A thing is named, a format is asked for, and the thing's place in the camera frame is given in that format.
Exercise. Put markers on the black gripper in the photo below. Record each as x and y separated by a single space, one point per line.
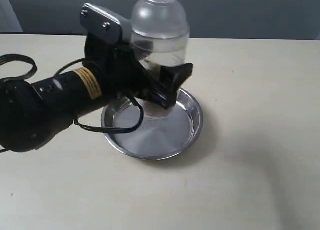
120 73

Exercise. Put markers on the clear plastic shaker bottle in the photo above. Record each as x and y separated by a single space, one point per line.
160 34

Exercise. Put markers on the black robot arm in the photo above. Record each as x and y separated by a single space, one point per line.
32 114

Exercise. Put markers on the round stainless steel plate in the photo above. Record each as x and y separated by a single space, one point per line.
158 139

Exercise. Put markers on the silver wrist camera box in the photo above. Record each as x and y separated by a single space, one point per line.
110 27

